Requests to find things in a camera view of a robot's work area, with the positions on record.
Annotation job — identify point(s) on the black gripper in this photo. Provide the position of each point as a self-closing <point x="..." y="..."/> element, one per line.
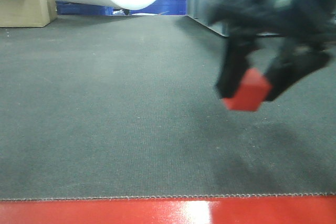
<point x="306" y="21"/>

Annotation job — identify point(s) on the red magnetic cube block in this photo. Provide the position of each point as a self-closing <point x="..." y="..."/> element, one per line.
<point x="252" y="91"/>

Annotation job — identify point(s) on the dark grey carpet mat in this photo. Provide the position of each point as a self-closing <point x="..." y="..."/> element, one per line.
<point x="121" y="107"/>

